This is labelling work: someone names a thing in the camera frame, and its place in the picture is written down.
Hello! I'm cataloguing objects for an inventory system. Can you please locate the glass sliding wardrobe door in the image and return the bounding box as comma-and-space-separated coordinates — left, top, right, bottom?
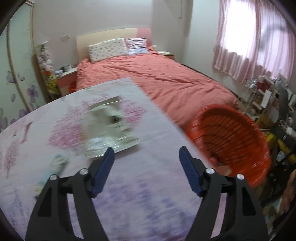
1, 1, 48, 131

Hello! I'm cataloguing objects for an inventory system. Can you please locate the floral pink tablecloth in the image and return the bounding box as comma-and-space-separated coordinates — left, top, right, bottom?
1, 79, 223, 240

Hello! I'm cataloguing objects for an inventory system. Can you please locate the cluttered desk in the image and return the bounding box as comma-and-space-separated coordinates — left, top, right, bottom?
251, 74, 295, 122

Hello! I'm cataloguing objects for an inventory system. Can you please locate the pink window curtain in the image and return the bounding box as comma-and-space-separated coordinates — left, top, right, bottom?
213, 1, 295, 82

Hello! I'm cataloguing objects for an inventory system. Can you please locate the bed with coral duvet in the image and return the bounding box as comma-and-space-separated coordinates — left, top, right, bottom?
76, 28, 237, 130

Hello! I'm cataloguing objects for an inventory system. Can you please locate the blue tissue packet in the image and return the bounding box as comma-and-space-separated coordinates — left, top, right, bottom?
34, 154, 68, 199

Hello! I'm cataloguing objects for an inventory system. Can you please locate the hanging plush toy stack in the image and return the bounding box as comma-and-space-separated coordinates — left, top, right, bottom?
37, 41, 60, 99

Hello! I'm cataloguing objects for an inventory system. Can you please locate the left pink nightstand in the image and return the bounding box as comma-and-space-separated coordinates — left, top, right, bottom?
56, 68, 78, 96

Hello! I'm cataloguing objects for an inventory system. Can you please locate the silver foil plastic bag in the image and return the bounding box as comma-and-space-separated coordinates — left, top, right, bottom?
82, 96, 140, 159

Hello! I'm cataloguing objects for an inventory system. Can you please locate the white wire rack cart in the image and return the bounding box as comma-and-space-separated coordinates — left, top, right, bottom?
237, 78, 258, 121

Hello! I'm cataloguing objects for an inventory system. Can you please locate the striped pink pillow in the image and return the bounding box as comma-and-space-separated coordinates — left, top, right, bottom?
125, 37, 149, 56

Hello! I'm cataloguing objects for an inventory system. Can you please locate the yellow bag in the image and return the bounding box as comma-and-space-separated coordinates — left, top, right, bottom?
266, 133, 291, 154

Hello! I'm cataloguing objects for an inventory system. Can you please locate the floral white pillow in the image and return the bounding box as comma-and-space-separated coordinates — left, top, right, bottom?
88, 38, 128, 63

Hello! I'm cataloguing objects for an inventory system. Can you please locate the red plastic laundry basket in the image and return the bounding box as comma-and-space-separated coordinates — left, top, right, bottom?
186, 104, 271, 188

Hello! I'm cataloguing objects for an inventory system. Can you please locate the person's right hand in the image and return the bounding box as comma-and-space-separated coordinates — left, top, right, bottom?
279, 170, 296, 215

